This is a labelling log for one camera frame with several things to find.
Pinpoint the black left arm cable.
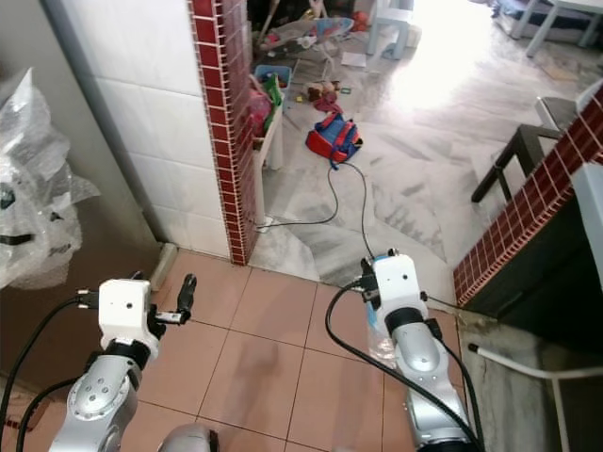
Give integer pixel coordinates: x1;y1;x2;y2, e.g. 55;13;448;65
1;290;105;452

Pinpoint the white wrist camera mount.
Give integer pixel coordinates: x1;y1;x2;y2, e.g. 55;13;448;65
100;279;152;338
371;253;421;315

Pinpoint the red tiled kitchen counter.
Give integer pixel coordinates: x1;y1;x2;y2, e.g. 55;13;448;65
452;89;603;452

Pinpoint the white plastic stool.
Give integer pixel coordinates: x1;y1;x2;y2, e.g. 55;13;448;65
367;0;420;59

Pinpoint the baby bouncer seat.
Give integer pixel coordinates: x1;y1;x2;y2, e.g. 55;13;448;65
262;14;354;57

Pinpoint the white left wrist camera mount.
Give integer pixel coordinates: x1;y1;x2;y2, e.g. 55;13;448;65
100;279;152;338

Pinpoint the small brown toy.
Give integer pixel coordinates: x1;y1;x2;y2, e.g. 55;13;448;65
306;83;350;103

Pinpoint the dark wooden table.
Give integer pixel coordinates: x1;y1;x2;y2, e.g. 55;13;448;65
473;94;581;204

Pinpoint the green toy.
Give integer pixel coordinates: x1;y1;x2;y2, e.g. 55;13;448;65
262;75;285;110

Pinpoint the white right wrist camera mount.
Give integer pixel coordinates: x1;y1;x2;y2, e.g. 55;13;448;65
371;253;421;315

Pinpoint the black floor cable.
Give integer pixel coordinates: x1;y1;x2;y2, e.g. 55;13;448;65
259;160;378;266

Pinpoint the white pipe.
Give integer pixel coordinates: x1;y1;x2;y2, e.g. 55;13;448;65
466;344;603;381

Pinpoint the clear blue-capped water bottle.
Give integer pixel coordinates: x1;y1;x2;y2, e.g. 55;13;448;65
366;250;399;364

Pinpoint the red and blue backpack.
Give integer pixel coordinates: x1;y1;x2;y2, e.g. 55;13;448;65
306;113;365;164

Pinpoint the grey robot leg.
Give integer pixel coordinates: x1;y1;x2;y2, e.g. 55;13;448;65
158;424;218;452

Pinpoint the pink toy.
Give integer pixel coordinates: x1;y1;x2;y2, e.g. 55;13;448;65
248;85;274;140

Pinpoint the grey folding table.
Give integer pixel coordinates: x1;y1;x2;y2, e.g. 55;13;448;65
495;0;603;57

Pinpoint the grey fridge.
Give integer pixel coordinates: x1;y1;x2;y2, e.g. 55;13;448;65
0;0;166;396

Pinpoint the blue plastic basket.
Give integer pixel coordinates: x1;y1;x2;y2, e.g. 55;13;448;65
253;64;293;90

